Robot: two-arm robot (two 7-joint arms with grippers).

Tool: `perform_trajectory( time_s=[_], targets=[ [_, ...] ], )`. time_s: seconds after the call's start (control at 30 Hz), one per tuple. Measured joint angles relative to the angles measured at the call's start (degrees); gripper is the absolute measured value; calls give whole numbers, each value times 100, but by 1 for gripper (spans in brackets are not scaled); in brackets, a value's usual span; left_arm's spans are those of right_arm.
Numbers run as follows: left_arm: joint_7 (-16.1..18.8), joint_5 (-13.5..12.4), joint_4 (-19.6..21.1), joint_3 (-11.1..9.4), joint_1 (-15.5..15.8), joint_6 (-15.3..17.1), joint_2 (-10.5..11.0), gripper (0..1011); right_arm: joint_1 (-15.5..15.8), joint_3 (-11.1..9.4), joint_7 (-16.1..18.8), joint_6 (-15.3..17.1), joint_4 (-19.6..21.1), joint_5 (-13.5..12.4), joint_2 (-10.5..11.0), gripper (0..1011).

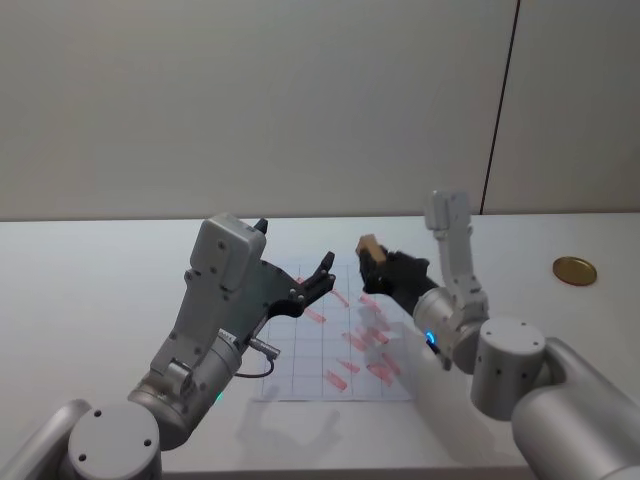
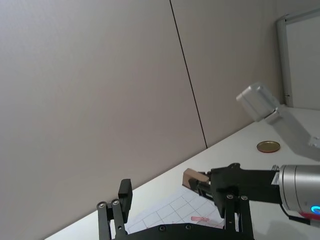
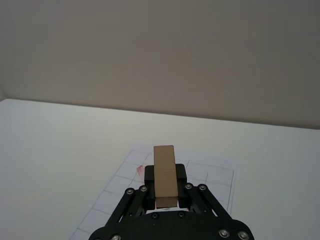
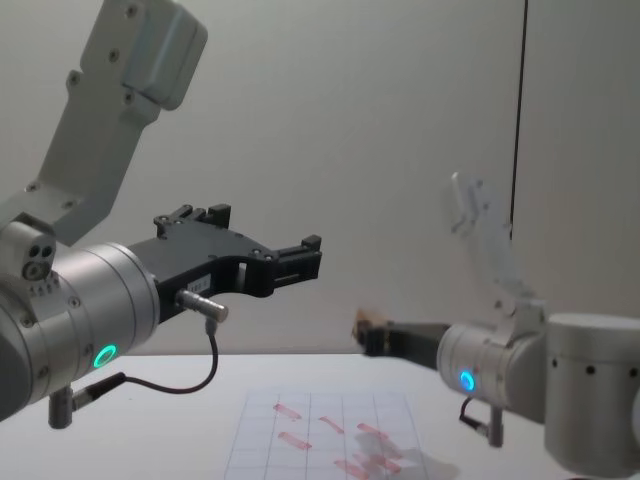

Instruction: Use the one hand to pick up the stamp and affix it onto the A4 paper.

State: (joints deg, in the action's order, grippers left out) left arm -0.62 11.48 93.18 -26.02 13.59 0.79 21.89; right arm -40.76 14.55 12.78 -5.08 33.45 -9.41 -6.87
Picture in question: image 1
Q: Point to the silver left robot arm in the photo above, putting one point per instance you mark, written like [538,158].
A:
[165,360]

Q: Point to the small tan wooden block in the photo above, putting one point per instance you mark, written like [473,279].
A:
[370,247]

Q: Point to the white grid sheet, red marks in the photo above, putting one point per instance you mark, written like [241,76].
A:
[320,360]

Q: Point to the round flat gold disc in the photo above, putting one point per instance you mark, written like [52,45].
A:
[575,271]

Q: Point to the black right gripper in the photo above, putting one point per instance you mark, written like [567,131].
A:
[411,280]

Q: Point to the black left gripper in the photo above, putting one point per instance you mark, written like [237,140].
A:
[277,292]

